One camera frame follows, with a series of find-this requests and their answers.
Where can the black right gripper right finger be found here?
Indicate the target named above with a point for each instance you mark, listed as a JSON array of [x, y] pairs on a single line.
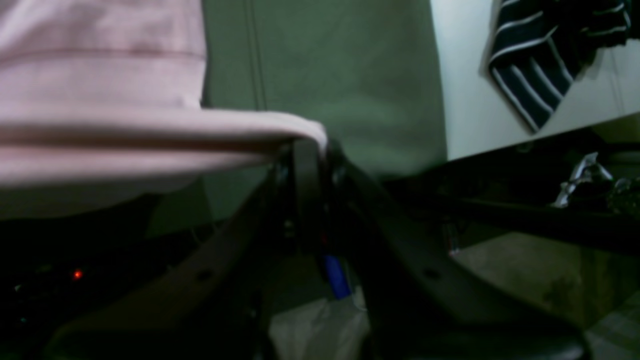
[[421, 304]]

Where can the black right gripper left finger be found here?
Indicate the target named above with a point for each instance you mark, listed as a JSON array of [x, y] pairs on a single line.
[[216, 304]]

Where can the pink t-shirt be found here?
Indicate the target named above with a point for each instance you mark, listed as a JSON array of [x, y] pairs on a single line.
[[100, 104]]

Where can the black power strip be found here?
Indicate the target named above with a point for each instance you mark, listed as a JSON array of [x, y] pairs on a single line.
[[29, 299]]

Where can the white bin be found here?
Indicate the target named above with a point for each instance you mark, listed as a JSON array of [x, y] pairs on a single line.
[[477, 117]]

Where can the green table cloth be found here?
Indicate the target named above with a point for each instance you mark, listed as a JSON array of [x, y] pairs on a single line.
[[368, 70]]

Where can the navy striped garment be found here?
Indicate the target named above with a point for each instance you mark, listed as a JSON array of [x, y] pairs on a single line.
[[541, 47]]

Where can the blue clamp handle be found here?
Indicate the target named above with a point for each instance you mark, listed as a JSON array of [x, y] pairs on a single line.
[[336, 277]]

